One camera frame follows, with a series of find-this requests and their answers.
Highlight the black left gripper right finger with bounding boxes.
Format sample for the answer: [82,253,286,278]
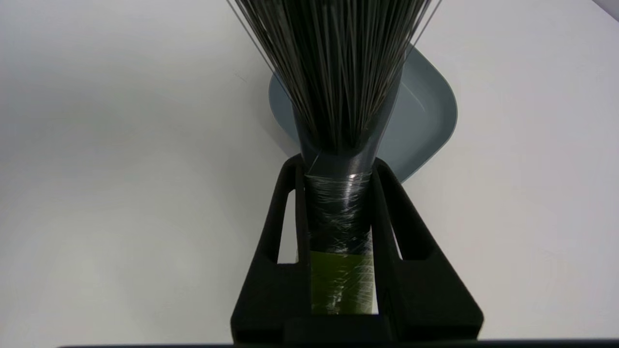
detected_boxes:
[371,158,485,343]

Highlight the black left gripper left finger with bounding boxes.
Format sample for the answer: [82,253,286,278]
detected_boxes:
[231,155,313,345]

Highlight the green handled black bristle brush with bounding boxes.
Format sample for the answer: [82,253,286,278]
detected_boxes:
[226,0,443,315]

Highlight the grey rounded plastic plate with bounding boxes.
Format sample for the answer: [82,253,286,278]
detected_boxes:
[268,43,458,185]

